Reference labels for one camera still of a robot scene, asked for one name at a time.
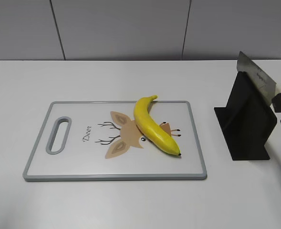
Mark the white-handled cleaver knife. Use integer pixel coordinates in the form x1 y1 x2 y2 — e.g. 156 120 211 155
237 51 281 105

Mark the yellow plastic banana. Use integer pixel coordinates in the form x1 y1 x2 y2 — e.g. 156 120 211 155
134 95 181 156

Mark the black knife stand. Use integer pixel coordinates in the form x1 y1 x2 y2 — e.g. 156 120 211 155
214 72 277 161

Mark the white deer cutting board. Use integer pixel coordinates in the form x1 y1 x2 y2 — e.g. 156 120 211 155
23 101 207 182

